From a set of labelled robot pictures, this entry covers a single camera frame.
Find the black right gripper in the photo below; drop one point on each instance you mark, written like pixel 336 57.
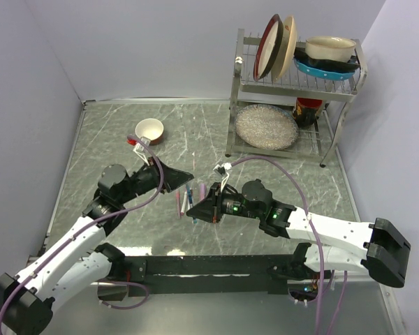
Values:
pixel 210 209

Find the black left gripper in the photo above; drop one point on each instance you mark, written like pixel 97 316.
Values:
pixel 172 177

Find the thick white red marker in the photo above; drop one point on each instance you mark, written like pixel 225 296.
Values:
pixel 190 198

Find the blue pen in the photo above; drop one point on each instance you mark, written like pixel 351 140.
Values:
pixel 193 218

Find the pink highlighter pen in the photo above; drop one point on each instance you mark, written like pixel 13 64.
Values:
pixel 202 191

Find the thin white red pen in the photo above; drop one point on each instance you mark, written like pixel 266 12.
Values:
pixel 184 203

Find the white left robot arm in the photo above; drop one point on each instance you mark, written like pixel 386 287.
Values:
pixel 29 299

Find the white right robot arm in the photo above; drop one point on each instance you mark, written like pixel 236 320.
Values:
pixel 377 248

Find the cream red bowl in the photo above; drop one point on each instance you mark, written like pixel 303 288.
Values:
pixel 152 129

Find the speckled grey plate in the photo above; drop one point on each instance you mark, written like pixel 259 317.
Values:
pixel 266 127

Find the black base bar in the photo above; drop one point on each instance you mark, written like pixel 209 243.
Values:
pixel 212 273

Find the steel dish rack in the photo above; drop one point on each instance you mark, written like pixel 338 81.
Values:
pixel 319 142

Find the red black cup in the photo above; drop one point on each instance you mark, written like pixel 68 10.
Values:
pixel 306 111

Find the blue dotted dish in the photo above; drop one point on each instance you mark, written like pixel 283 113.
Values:
pixel 323 74

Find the red rimmed plate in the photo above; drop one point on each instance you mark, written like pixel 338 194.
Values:
pixel 268 48

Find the black dish on rack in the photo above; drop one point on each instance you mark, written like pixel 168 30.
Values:
pixel 324 64

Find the cream plate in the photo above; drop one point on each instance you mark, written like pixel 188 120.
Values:
pixel 286 50

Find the cream bowl on rack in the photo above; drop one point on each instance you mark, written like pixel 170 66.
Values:
pixel 330 48

